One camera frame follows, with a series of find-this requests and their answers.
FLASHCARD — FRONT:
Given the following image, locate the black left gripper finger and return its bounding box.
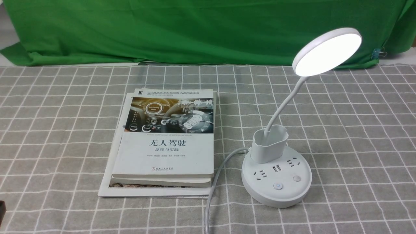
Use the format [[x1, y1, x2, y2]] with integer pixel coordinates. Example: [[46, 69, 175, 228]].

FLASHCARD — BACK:
[[0, 201, 7, 223]]

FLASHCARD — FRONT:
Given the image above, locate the white desk lamp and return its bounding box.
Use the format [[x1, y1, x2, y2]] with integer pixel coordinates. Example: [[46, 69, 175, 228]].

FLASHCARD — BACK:
[[241, 28, 362, 208]]

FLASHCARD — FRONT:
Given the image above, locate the bottom large white book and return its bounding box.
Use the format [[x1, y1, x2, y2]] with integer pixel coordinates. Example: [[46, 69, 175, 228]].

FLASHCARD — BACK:
[[98, 88, 217, 198]]

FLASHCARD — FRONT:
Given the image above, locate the green backdrop cloth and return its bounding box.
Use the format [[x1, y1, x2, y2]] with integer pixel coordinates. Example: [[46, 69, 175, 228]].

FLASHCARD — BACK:
[[1, 0, 415, 68]]

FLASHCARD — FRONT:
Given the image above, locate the top white driving book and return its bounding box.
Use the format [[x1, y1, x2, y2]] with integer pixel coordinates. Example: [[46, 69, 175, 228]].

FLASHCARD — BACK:
[[112, 89, 217, 178]]

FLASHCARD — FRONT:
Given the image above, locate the middle white book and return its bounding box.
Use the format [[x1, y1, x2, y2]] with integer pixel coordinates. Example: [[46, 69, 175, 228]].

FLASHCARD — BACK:
[[109, 177, 212, 188]]

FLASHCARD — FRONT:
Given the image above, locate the blue binder clip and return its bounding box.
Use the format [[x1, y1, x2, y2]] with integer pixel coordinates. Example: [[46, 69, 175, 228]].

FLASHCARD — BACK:
[[371, 47, 388, 60]]

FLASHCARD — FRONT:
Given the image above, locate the white lamp power cable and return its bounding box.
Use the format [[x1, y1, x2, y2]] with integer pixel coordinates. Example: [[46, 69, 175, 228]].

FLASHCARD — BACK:
[[204, 147, 251, 234]]

